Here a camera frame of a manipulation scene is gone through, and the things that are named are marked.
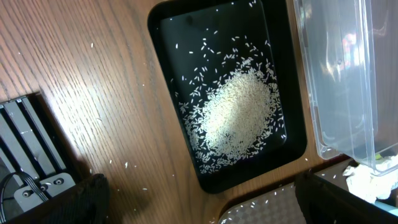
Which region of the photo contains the black waste tray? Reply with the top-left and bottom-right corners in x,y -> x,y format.
147,1 -> 307,194

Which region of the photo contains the light blue bowl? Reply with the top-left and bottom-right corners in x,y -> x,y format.
374,201 -> 398,216

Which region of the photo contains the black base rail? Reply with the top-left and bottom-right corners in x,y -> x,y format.
1,93 -> 81,223

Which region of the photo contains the white rice pile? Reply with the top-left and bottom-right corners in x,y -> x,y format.
169,1 -> 287,174

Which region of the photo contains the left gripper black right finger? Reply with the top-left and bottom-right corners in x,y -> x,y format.
294,171 -> 397,224

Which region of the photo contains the white paper napkin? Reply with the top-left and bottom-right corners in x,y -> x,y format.
343,160 -> 397,203

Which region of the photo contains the clear plastic bin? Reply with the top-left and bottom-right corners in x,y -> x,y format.
295,0 -> 397,176

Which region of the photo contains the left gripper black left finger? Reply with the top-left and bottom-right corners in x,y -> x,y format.
8,174 -> 109,224

